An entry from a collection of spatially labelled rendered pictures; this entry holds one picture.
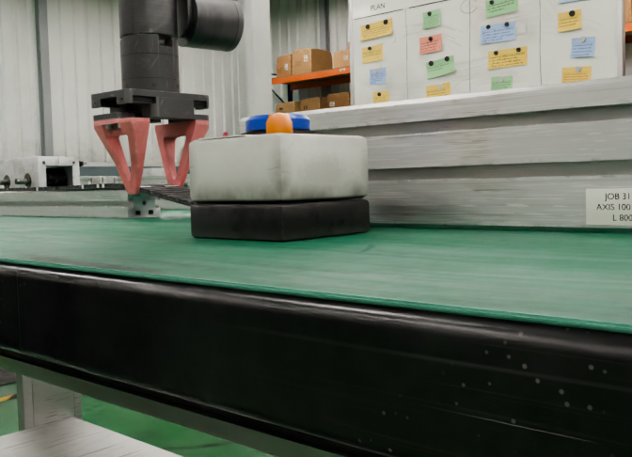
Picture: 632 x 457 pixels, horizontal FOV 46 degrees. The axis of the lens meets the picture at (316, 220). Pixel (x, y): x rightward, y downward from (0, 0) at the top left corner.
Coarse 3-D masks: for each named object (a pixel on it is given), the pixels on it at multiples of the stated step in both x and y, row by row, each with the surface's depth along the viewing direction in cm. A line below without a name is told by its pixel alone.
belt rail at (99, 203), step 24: (0, 192) 94; (24, 192) 90; (48, 192) 86; (72, 192) 83; (96, 192) 80; (120, 192) 77; (48, 216) 86; (72, 216) 83; (96, 216) 80; (120, 216) 77; (144, 216) 77
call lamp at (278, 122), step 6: (276, 114) 42; (282, 114) 42; (270, 120) 42; (276, 120) 41; (282, 120) 41; (288, 120) 42; (270, 126) 42; (276, 126) 41; (282, 126) 41; (288, 126) 42; (270, 132) 42; (276, 132) 41; (282, 132) 41; (288, 132) 42
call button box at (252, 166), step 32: (192, 160) 46; (224, 160) 44; (256, 160) 42; (288, 160) 41; (320, 160) 43; (352, 160) 45; (192, 192) 46; (224, 192) 44; (256, 192) 42; (288, 192) 41; (320, 192) 43; (352, 192) 45; (192, 224) 46; (224, 224) 44; (256, 224) 42; (288, 224) 41; (320, 224) 43; (352, 224) 46
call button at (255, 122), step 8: (248, 120) 45; (256, 120) 45; (264, 120) 44; (296, 120) 45; (304, 120) 45; (248, 128) 45; (256, 128) 45; (264, 128) 44; (296, 128) 45; (304, 128) 45
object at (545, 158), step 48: (480, 96) 46; (528, 96) 44; (576, 96) 42; (624, 96) 40; (384, 144) 51; (432, 144) 48; (480, 144) 46; (528, 144) 44; (576, 144) 42; (624, 144) 40; (384, 192) 51; (432, 192) 49; (480, 192) 46; (528, 192) 44; (576, 192) 42; (624, 192) 41
